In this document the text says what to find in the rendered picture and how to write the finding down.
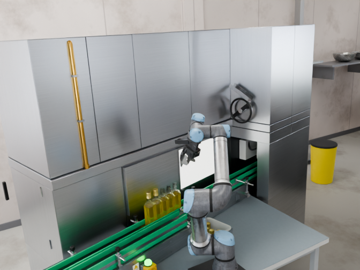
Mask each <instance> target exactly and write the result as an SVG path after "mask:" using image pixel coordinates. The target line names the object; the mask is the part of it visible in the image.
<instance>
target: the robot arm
mask: <svg viewBox="0 0 360 270"><path fill-rule="evenodd" d="M204 121H205V116H204V115H202V114H200V113H195V114H193V115H192V118H191V123H190V127H189V131H188V134H187V139H180V138H179V139H177V140H175V144H179V145H180V144H185V146H184V147H183V149H182V152H181V154H180V165H181V167H182V165H183V164H184V165H186V166H187V165H188V164H189V162H190V161H193V162H195V161H196V160H195V159H194V158H196V157H198V156H199V155H200V151H201V149H200V148H199V147H198V146H199V144H201V141H202V140H203V139H213V148H214V175H215V183H214V184H213V189H188V190H185V192H184V205H183V212H184V213H187V214H188V216H189V217H190V220H191V229H192V233H191V234H190V235H189V236H188V239H187V243H188V247H189V253H190V254H191V255H195V256H204V255H215V258H214V262H213V265H212V270H238V264H237V262H236V259H235V241H234V236H233V234H232V233H230V232H228V231H225V230H218V231H216V232H215V233H214V234H209V233H208V232H207V219H206V215H207V214H208V212H218V211H220V210H222V209H223V208H225V206H226V205H227V204H228V202H229V200H230V198H231V194H232V184H231V183H230V180H229V163H228V146H227V138H230V126H229V125H222V124H221V125H204ZM185 154H186V155H185Z"/></svg>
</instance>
